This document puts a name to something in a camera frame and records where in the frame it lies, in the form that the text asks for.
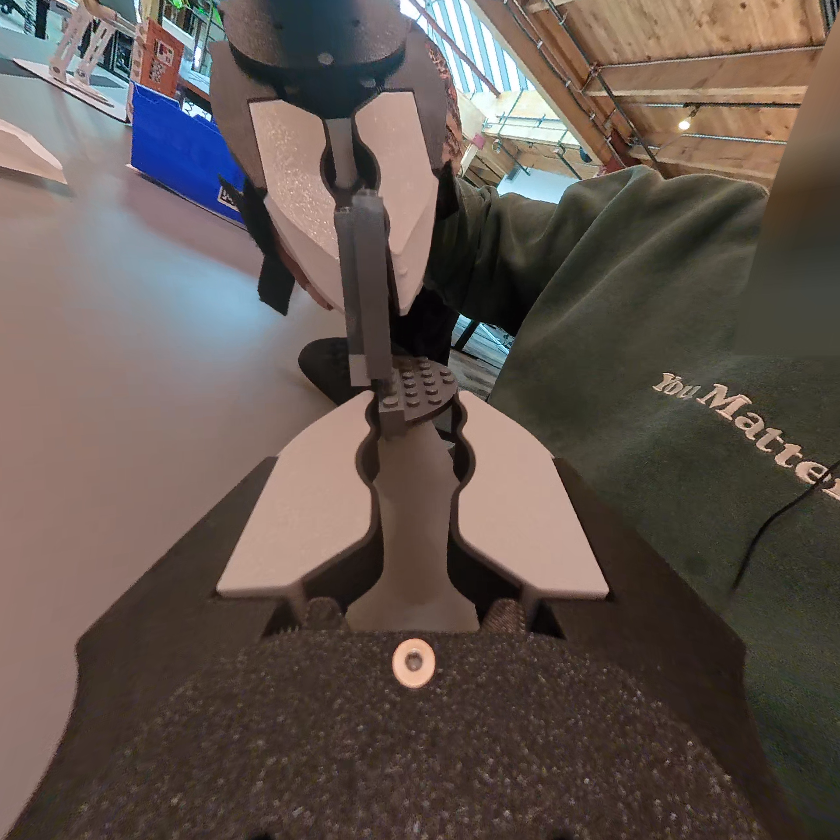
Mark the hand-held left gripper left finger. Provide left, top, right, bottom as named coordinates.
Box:
left=215, top=389, right=386, bottom=619

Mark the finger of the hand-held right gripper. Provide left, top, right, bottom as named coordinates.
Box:
left=248, top=98, right=355, bottom=312
left=354, top=91, right=441, bottom=316

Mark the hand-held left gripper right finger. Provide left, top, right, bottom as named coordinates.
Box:
left=448, top=389, right=611, bottom=626

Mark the long grey brick assembly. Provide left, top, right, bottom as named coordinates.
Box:
left=333, top=189, right=396, bottom=398

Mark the small light grey brick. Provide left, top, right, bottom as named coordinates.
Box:
left=376, top=390, right=411, bottom=439

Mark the dark grey round studded plate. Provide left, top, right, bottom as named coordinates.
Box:
left=374, top=356, right=458, bottom=427

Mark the grey desk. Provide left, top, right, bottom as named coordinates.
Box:
left=0, top=72, right=368, bottom=815

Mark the person's right hand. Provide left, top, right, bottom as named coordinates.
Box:
left=279, top=243, right=343, bottom=311

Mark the blue plastic bin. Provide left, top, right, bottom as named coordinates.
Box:
left=129, top=80, right=257, bottom=228

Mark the person in green sweatshirt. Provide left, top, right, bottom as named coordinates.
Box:
left=489, top=164, right=840, bottom=840

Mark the black dimpled armrest pad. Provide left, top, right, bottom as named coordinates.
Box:
left=298, top=336, right=454, bottom=406

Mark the white lattice stand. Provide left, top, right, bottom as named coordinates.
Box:
left=13, top=0, right=142, bottom=123

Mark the white paper sheet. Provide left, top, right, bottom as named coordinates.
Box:
left=0, top=121, right=68, bottom=186

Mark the thin black cable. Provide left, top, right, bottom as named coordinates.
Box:
left=730, top=458, right=840, bottom=593

